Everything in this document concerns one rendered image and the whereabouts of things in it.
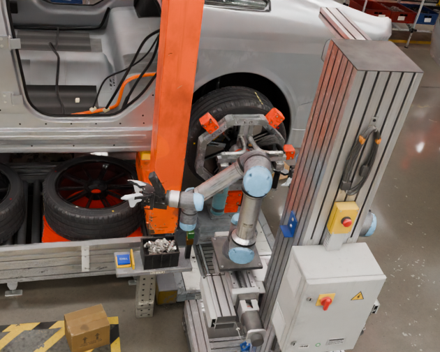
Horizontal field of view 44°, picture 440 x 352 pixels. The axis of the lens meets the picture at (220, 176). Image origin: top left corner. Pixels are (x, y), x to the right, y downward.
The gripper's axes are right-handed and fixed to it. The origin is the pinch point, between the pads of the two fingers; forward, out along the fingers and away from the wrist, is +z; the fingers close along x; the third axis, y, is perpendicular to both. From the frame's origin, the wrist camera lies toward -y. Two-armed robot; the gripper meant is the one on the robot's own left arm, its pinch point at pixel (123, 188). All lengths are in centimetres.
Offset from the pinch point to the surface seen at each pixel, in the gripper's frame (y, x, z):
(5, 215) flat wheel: 68, 63, 77
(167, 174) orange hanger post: 20, 53, -15
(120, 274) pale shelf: 75, 32, 3
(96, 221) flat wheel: 67, 68, 25
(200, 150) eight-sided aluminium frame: 21, 89, -31
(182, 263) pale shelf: 73, 46, -30
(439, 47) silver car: -12, 301, -238
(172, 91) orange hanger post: -30, 46, -14
